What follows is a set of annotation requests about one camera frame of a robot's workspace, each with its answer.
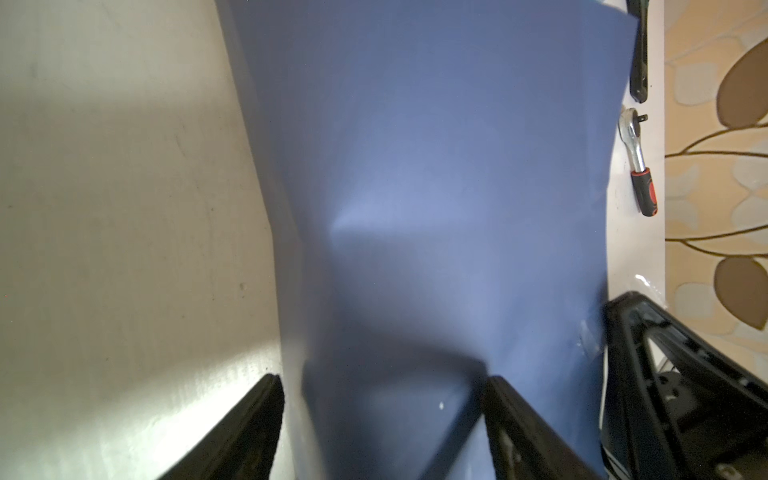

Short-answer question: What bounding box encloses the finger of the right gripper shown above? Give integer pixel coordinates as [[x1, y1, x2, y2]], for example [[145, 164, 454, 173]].
[[601, 291, 767, 479]]

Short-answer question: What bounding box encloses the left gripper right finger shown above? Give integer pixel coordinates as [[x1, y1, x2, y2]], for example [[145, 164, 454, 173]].
[[482, 376, 598, 479]]

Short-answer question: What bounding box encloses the black adjustable wrench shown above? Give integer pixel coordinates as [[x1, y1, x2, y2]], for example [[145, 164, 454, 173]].
[[626, 0, 649, 104]]

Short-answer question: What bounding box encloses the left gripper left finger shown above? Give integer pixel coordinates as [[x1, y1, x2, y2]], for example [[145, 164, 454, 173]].
[[162, 374, 285, 480]]

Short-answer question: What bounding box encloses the red handled ratchet wrench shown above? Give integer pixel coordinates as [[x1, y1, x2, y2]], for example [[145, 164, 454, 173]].
[[618, 108, 658, 217]]

